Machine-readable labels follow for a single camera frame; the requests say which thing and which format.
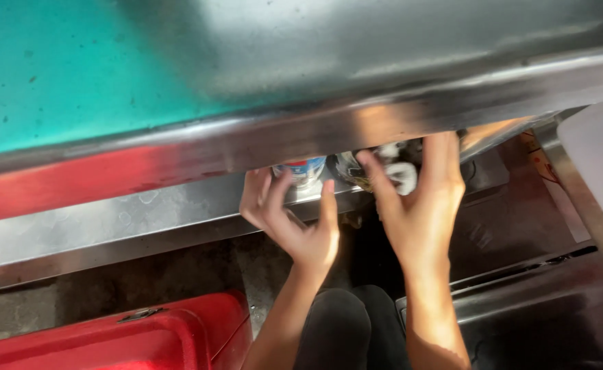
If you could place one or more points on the stainless steel lower shelf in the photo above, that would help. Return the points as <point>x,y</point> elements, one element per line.
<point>127,226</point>

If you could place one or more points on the stainless steel tray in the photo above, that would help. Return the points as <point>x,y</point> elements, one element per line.
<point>538,318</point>

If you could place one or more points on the red plastic cooler box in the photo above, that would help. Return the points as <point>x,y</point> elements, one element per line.
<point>127,339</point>

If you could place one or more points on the stainless steel table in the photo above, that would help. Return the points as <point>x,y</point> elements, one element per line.
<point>332,77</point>

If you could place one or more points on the metal cooler latch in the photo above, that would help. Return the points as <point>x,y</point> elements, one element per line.
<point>139,314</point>

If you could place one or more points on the person's black trousers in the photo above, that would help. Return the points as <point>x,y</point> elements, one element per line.
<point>347,329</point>

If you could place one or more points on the white cutting board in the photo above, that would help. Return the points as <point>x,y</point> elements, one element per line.
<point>602,164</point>

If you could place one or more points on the person's left hand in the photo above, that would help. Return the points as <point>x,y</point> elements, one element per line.
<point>306,241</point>

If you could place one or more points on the cardboard sheet with red print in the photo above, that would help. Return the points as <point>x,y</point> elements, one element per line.
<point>551,185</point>

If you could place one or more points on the clear bottle with blue label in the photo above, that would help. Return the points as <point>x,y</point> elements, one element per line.
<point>305,170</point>

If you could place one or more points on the stainless steel counter frame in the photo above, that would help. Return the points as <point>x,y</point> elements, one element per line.
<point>568,185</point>

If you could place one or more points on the person's right hand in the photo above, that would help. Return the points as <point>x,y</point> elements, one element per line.
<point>422,221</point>

